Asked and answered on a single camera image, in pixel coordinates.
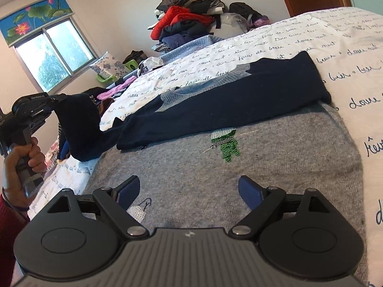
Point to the clear plastic bag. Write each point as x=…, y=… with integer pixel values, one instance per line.
x=233, y=21

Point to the crumpled white plastic bag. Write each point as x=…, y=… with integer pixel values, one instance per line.
x=152, y=63

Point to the sliding glass window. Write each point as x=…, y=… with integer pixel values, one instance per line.
x=54, y=56

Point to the person's left hand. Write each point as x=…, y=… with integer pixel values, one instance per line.
x=13, y=179

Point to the green plastic stool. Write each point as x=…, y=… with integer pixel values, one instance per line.
x=130, y=64

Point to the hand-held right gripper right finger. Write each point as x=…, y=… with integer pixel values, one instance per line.
x=250, y=194

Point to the blue quilted blanket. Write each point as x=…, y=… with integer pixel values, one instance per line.
x=194, y=44

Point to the floral pillow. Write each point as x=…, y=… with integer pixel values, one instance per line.
x=109, y=65

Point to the pile of clothes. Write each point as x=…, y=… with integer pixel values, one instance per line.
x=179, y=21

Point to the grey and navy knit sweater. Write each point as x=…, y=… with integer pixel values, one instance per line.
x=194, y=170

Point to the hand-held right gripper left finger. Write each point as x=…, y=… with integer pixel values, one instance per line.
x=130, y=189

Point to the lotus-print window blind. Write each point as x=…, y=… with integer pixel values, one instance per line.
x=36, y=15

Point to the person's left forearm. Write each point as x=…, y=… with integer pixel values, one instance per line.
x=9, y=239

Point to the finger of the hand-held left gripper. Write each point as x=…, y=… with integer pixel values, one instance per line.
x=58, y=98

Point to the purple bag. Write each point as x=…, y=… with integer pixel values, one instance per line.
x=261, y=21

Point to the white script-printed blanket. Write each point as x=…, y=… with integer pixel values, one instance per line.
x=344, y=65

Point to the black bag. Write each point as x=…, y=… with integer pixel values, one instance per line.
x=244, y=11

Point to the pink and purple clothes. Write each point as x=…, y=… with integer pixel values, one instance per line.
x=119, y=88

